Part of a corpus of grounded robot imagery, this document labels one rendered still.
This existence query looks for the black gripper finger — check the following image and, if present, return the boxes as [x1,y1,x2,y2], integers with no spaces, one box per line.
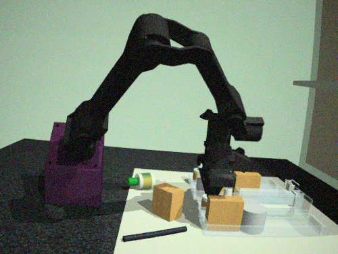
[203,178,224,197]
[199,168,206,194]

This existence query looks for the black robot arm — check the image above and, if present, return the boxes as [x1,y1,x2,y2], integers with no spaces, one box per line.
[63,13,264,164]

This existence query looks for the black cylindrical rod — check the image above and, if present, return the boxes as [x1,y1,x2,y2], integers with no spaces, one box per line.
[123,226,187,242]

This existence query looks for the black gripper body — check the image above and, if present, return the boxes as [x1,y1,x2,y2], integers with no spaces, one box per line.
[197,139,236,188]

